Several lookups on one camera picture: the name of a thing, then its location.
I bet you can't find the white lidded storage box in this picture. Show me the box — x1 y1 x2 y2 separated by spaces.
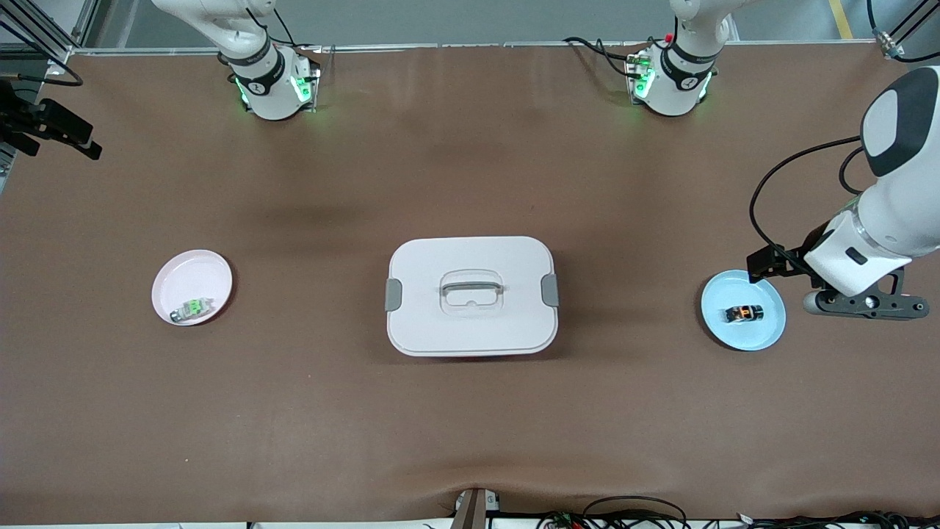
385 236 560 358

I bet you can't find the light blue round plate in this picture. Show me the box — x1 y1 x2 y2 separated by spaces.
700 270 787 352

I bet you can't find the pink round plate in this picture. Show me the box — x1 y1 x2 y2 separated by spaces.
151 250 234 326

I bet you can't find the small green toy car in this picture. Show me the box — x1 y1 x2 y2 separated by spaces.
170 297 214 324

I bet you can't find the aluminium frame post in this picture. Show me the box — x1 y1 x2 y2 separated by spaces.
867 0 940 63
0 0 100 67

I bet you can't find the black right base cable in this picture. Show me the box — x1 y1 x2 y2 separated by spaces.
250 0 324 54

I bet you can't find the black base cable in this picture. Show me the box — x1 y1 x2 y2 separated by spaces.
250 0 324 54
564 35 636 78

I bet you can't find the black cable bundle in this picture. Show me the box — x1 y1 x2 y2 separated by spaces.
734 509 940 529
536 496 689 529

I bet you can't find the black left base cable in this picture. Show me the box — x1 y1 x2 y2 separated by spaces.
564 35 636 78

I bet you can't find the silver table edge rail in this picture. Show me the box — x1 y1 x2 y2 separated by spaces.
48 40 882 58

